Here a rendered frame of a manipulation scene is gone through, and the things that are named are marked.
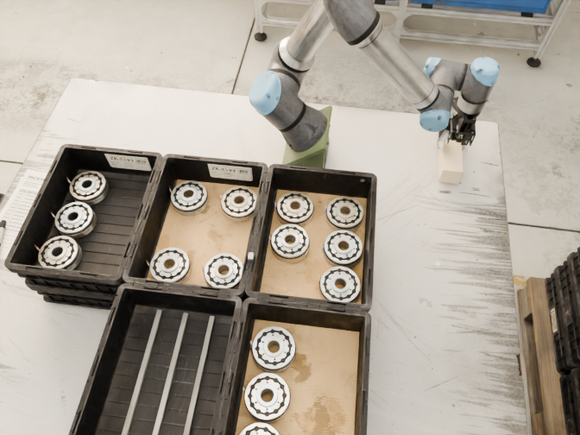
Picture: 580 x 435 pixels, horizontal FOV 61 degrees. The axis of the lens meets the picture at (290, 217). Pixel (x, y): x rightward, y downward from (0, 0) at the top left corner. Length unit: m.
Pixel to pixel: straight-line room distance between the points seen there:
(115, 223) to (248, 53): 1.92
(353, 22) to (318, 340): 0.74
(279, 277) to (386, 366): 0.37
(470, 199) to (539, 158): 1.24
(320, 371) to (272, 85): 0.79
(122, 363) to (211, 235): 0.40
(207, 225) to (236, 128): 0.50
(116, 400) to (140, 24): 2.67
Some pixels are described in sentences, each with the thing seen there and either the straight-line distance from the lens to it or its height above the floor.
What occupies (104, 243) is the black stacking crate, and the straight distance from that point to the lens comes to 1.44.
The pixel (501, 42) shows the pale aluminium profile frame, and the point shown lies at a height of 0.13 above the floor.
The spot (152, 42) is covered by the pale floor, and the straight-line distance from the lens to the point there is 3.35.
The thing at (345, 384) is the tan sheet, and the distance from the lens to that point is 1.21.
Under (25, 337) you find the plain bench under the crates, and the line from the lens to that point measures 1.55.
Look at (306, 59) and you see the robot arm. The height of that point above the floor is 1.03.
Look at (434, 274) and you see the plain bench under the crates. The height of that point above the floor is 0.70.
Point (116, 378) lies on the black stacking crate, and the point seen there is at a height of 0.83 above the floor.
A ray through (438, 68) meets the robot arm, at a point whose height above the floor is 1.09.
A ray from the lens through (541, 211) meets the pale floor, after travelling 2.66.
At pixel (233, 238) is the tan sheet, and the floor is 0.83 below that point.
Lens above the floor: 2.00
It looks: 58 degrees down
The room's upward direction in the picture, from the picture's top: 1 degrees counter-clockwise
